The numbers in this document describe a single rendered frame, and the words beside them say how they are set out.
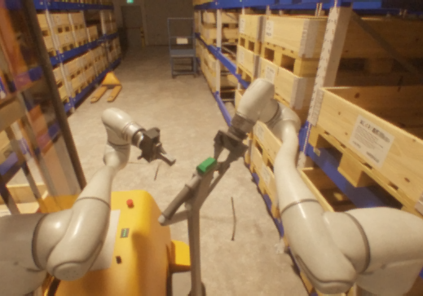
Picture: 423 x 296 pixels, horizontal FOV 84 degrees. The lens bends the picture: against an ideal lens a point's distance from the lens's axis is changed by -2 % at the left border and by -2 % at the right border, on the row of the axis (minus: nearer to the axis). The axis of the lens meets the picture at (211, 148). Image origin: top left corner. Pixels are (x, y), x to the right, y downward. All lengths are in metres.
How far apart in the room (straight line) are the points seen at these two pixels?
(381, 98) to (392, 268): 1.28
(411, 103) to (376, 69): 0.31
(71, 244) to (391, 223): 0.69
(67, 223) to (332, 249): 0.58
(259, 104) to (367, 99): 0.94
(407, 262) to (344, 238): 0.14
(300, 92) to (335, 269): 1.34
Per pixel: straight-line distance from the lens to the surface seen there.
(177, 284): 1.69
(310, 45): 1.70
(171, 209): 0.83
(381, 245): 0.62
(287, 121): 0.96
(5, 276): 0.73
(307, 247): 0.57
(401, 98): 1.89
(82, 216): 0.67
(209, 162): 0.86
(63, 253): 0.64
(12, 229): 0.71
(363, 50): 1.92
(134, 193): 1.61
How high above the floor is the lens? 1.89
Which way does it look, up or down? 30 degrees down
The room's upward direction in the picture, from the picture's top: straight up
